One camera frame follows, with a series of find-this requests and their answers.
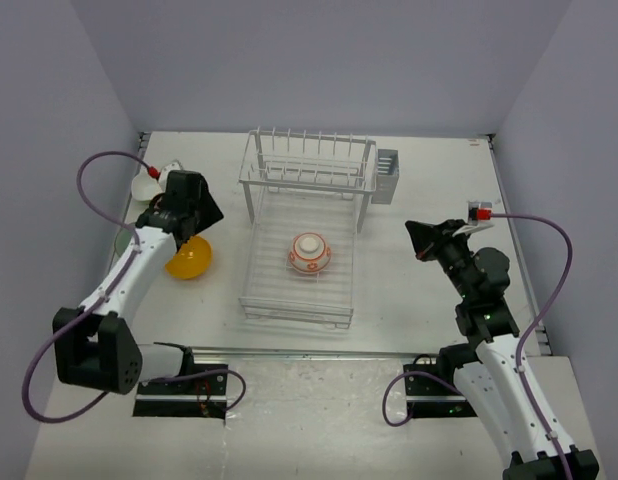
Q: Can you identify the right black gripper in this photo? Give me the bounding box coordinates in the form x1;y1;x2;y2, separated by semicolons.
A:
404;218;476;300

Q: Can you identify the yellow plastic bowl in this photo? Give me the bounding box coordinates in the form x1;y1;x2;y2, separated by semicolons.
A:
165;236;213;280

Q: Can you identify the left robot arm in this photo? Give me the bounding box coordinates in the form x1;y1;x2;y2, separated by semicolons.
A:
52;170;224;394

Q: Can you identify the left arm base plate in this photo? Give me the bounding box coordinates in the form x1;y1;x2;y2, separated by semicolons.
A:
132;373;228;420

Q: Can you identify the orange white upturned bowl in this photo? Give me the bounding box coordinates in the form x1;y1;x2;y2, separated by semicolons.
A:
287;232;332;275

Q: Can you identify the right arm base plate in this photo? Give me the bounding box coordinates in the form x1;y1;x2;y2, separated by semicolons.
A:
404;375;476;419

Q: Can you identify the white wire dish rack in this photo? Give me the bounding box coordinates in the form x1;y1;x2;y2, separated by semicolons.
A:
238;128;378;329

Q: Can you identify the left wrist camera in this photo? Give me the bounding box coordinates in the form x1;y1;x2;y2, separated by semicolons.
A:
160;159;184;176

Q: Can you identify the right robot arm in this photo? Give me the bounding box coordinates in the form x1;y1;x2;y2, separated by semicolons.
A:
405;220;600;479

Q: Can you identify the grey cutlery holder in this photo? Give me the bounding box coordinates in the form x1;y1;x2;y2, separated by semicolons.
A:
371;149;400;205

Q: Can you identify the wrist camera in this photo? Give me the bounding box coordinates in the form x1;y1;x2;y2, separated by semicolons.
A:
467;201;493;225
160;159;184;176

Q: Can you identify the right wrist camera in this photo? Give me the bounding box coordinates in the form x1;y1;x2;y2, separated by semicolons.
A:
467;201;493;225

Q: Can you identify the mint green bowl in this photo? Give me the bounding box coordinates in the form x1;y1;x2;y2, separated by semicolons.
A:
114;228;133;257

